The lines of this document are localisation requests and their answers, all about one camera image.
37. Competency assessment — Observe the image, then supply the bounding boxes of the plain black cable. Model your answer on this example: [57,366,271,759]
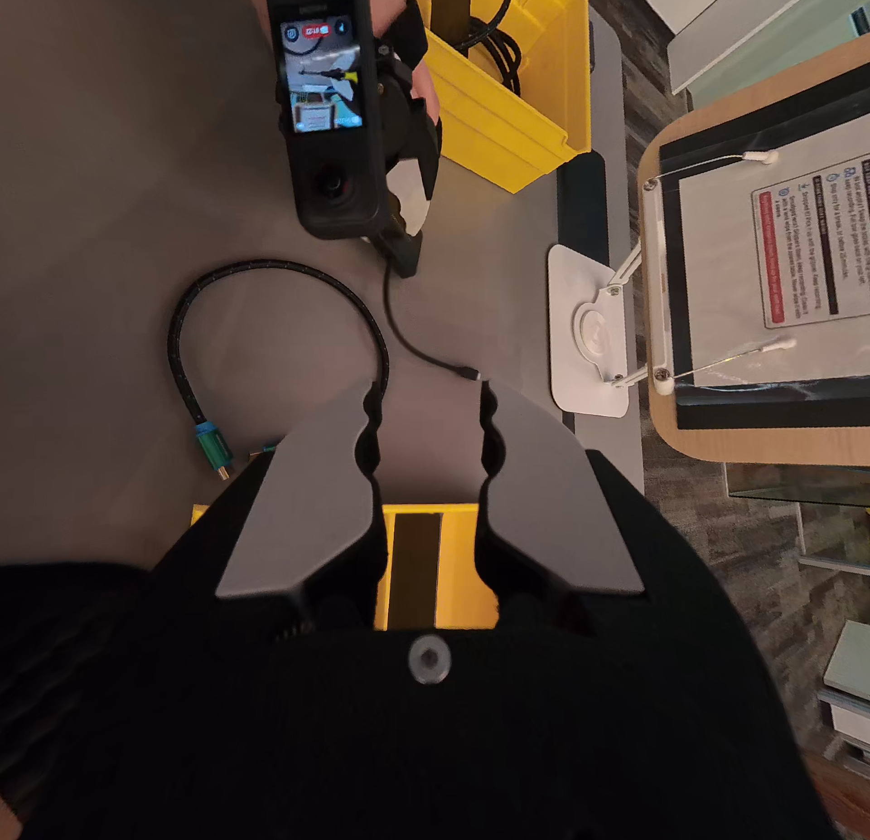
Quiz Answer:
[462,0,524,96]

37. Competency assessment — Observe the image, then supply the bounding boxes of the rounded wooden panel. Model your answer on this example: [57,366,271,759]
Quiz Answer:
[638,34,870,467]

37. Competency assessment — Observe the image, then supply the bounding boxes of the braided black hdmi cable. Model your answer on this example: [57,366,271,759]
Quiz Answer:
[167,259,391,482]

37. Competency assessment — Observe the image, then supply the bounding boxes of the black bin divider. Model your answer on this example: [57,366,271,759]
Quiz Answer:
[393,512,444,630]
[435,0,473,49]

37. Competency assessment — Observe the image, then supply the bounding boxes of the white display stand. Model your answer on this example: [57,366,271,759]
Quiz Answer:
[547,174,675,419]

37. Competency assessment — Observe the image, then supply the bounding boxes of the instruction sheet in plastic sleeve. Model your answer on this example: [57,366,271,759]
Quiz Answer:
[676,136,870,388]

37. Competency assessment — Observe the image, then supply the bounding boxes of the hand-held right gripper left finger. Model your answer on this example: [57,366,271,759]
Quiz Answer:
[215,380,388,630]

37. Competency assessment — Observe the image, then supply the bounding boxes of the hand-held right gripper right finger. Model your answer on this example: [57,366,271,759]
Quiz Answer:
[474,379,647,626]

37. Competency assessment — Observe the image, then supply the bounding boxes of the person's left hand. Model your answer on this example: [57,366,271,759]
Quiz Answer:
[369,0,441,121]

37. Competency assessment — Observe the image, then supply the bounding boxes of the black hdmi adapter hub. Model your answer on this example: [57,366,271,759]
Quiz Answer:
[367,230,485,383]

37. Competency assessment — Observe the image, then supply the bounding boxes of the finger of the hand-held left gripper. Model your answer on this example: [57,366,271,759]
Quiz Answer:
[387,162,434,237]

